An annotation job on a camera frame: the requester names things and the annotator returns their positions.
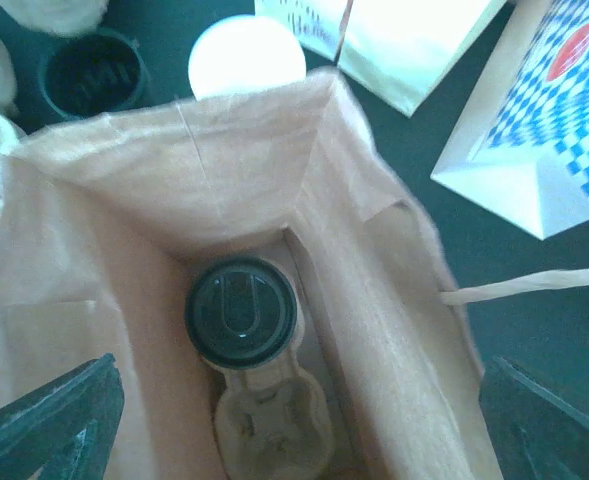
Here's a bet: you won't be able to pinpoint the white paper cup stack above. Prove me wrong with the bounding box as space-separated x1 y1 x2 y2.
188 15 307 100

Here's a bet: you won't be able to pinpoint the white bag orange handles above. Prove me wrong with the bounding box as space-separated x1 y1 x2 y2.
254 0 353 60

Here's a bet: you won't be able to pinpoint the black cup lid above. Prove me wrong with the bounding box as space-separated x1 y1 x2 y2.
184 256 298 370

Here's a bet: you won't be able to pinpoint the blue patterned paper bag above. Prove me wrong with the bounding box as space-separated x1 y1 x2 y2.
431 1 589 239

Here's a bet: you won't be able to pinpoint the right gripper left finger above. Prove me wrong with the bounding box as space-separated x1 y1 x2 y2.
0 353 124 479

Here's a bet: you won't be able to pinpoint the brown kraft paper bag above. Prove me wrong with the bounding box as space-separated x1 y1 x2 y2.
0 67 589 480

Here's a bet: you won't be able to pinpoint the stacked pulp cup carriers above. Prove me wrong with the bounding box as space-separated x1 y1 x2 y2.
0 0 109 38

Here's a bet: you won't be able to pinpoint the brown pulp cup carrier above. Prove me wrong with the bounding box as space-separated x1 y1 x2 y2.
198 259 334 479

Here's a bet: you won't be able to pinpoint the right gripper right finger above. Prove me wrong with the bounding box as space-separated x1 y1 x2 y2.
479 357 589 479

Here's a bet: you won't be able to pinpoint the black paper cup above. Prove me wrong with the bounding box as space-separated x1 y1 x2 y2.
38 28 154 120

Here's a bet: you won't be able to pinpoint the cream paper bag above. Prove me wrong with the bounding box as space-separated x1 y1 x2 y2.
338 0 505 117

